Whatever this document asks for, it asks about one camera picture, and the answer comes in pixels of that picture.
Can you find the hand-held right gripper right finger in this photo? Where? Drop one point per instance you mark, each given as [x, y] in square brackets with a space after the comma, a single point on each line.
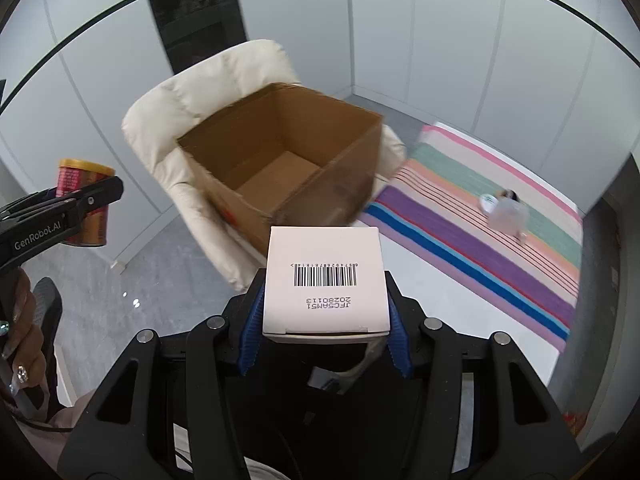
[401, 342]

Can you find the person's left forearm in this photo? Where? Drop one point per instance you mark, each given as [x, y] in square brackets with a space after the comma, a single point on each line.
[55, 440]

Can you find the red and yellow can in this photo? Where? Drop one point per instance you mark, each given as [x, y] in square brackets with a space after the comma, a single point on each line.
[92, 230]

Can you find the black round compact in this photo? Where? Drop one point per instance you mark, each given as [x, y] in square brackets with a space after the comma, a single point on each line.
[510, 194]

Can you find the brown cardboard box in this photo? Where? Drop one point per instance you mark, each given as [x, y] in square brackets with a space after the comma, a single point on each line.
[300, 125]

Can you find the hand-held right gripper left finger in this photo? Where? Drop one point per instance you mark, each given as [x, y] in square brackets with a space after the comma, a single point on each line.
[249, 332]

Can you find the cream padded armchair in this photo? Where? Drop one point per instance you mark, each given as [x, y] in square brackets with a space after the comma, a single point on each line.
[200, 90]

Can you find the white low table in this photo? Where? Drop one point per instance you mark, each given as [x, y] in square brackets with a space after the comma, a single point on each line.
[475, 340]

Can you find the translucent plastic container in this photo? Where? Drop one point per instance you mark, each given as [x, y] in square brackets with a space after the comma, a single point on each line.
[510, 217]

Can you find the white cardboard carton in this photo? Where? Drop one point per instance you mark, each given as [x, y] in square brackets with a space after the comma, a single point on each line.
[325, 260]

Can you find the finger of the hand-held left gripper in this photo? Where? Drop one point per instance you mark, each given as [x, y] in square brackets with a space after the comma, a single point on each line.
[95, 194]

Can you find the person's left hand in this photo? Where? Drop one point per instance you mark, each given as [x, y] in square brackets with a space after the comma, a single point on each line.
[21, 330]

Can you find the striped colourful cloth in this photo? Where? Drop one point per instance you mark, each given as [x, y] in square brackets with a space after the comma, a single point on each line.
[450, 240]

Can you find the black tall cabinet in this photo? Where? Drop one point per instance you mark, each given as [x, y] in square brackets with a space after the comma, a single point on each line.
[195, 10]

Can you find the white round compact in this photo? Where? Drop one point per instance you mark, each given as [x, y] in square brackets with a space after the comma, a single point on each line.
[487, 203]

